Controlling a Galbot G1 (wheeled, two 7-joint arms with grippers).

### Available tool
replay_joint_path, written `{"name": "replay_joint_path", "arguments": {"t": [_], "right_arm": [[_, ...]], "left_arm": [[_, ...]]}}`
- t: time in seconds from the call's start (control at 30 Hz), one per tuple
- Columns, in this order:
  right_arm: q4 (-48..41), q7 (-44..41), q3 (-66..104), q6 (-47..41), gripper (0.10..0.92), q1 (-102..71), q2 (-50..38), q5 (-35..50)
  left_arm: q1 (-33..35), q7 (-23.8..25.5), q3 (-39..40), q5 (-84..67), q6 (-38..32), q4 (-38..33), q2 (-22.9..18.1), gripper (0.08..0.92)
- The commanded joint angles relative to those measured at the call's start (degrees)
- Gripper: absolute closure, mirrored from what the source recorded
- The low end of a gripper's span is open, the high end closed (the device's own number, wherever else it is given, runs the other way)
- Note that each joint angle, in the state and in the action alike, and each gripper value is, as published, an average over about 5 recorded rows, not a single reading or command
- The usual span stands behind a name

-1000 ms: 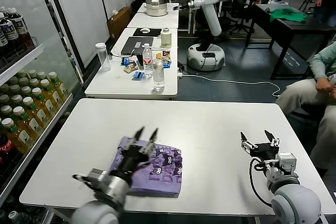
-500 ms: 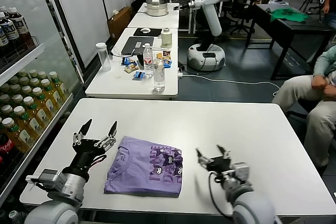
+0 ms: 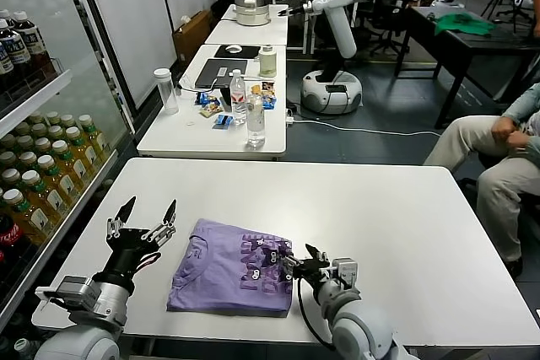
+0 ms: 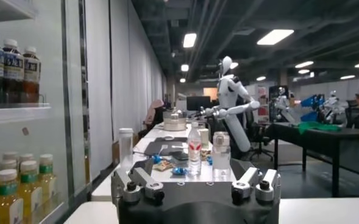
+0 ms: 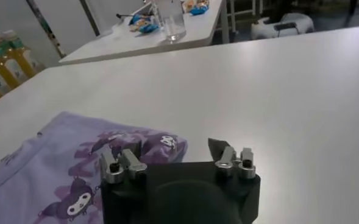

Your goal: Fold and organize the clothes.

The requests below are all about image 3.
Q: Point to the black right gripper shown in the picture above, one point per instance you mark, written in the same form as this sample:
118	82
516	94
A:
312	272

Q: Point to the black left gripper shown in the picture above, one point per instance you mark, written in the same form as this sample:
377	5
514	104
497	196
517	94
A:
128	250

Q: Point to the black humanoid robot gripper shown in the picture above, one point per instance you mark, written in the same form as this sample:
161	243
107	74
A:
298	9

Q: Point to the purple t-shirt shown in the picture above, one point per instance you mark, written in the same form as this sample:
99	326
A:
223	275

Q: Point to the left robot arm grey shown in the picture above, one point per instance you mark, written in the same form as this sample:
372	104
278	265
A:
80	345

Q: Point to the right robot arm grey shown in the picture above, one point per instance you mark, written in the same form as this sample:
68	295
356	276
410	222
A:
358	330

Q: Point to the person right forearm green sleeve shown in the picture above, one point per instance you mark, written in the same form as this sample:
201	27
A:
525	103

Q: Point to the person left forearm green sleeve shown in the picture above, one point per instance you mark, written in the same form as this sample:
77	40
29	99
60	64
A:
533	147

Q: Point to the person right hand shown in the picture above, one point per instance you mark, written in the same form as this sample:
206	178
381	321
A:
504	129

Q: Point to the person left hand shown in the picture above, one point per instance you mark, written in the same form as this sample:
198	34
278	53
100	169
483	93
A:
518	141

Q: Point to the metal steamer pot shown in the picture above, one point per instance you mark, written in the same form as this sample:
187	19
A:
252	12

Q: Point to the white humanoid robot body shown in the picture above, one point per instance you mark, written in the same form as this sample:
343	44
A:
341	31

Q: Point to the short white desk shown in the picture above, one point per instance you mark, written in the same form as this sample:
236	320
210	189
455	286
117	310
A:
253	35

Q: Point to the pale green jar white lid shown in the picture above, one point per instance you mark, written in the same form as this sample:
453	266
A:
267	62

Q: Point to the black mouse pad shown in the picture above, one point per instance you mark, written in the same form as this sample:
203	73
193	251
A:
249	52

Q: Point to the low black office chair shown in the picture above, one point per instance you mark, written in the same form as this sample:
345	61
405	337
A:
220	8

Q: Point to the white computer mouse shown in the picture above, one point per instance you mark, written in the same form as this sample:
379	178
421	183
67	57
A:
233	49

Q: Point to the dark colourful snack packet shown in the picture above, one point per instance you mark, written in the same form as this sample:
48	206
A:
268	87

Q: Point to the yellow snack packet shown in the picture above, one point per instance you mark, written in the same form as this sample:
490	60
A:
255	89

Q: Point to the long white desk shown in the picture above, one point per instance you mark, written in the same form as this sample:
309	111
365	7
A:
177	141

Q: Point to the water bottle red label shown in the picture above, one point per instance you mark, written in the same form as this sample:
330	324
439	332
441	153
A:
238	98

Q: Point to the white power strip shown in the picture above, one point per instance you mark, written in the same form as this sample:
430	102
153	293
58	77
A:
290	117

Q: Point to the brown cardboard box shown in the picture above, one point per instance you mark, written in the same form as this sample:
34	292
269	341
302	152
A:
192	37

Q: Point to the yellow tea bottle green label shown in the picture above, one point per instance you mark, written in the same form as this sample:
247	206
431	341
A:
88	124
8	140
47	164
40	129
67	119
57	131
12	175
42	145
75	135
7	158
61	150
16	200
52	116
23	128
28	159
36	117
25	142
33	179

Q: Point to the dark grey laptop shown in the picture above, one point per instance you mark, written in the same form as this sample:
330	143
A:
206	77

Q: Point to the clear unlabelled water bottle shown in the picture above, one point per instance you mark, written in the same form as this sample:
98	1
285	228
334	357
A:
256	124

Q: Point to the brown snack packet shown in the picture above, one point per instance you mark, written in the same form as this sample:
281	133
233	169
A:
215	104

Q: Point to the cola bottle red label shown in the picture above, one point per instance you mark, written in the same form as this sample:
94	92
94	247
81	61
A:
10	235

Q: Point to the blue striped snack packet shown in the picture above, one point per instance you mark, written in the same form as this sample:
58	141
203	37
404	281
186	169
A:
223	121

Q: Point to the cream snack packet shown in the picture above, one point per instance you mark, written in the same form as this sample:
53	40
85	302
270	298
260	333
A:
208	113

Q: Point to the clear tumbler white lid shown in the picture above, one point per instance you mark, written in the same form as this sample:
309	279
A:
169	94

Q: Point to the green cloth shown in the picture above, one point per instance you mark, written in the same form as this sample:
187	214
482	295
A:
464	23

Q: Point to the dark bottle green cap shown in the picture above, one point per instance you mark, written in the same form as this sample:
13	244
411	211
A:
22	346

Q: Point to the glass door drinks cooler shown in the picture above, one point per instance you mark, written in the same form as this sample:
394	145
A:
38	96

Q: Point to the black table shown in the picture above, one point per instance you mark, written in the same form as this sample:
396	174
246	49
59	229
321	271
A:
485	46

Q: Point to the seated person beige trousers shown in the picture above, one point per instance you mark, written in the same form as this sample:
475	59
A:
464	136

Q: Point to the dark tea bottle white label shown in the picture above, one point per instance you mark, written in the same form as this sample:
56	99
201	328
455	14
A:
36	44
17	52
4	60

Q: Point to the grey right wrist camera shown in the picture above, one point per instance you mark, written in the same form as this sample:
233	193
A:
346	269

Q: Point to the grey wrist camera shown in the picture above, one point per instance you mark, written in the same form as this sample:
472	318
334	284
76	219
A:
73	292
346	269

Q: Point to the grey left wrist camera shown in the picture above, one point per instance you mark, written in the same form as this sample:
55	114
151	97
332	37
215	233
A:
73	292

